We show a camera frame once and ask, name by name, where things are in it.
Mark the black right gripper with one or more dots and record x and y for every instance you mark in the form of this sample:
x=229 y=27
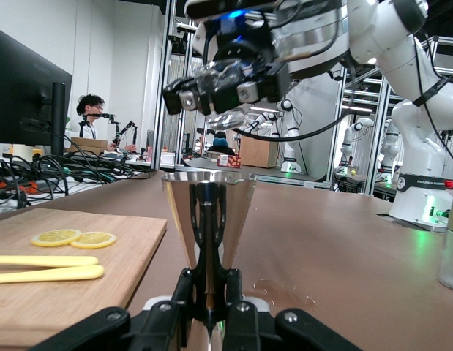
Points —
x=244 y=40

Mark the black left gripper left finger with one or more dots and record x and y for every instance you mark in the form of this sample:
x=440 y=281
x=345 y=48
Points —
x=164 y=329

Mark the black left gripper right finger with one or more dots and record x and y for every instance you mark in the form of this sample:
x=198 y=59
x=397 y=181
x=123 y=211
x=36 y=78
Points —
x=248 y=329

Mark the steel double cone jigger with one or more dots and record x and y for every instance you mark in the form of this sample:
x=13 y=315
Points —
x=178 y=212

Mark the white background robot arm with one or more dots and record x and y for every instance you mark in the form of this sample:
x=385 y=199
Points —
x=290 y=146

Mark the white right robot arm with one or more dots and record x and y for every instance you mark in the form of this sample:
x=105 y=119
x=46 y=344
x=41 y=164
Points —
x=420 y=146

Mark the wooden crate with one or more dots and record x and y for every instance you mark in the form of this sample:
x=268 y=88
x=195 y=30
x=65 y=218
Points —
x=259 y=151

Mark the wooden cutting board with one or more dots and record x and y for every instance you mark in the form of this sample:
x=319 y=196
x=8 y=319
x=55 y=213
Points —
x=65 y=303

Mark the lemon slice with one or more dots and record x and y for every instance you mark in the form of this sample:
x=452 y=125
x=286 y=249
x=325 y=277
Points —
x=96 y=240
x=54 y=237

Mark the yellow plastic knife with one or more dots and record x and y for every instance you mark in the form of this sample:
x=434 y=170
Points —
x=65 y=274

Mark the brown table cover sheet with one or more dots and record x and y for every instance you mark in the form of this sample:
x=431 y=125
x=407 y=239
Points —
x=339 y=256

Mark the seated person with glasses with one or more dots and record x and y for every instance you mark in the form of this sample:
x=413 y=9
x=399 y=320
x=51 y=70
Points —
x=89 y=109

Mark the small cardboard box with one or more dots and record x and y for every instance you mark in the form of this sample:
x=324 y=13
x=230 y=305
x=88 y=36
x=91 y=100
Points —
x=89 y=144

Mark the black computer monitor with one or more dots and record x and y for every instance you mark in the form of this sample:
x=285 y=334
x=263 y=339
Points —
x=17 y=91

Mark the green sleeved glass bottle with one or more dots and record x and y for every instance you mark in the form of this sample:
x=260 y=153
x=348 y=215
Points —
x=450 y=256

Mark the aluminium frame post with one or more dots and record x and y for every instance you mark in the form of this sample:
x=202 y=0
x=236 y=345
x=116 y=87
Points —
x=164 y=139

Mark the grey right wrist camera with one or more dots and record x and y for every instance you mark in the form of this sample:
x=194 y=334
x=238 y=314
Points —
x=226 y=7

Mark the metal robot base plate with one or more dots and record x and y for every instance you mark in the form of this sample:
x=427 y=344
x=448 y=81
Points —
x=412 y=225

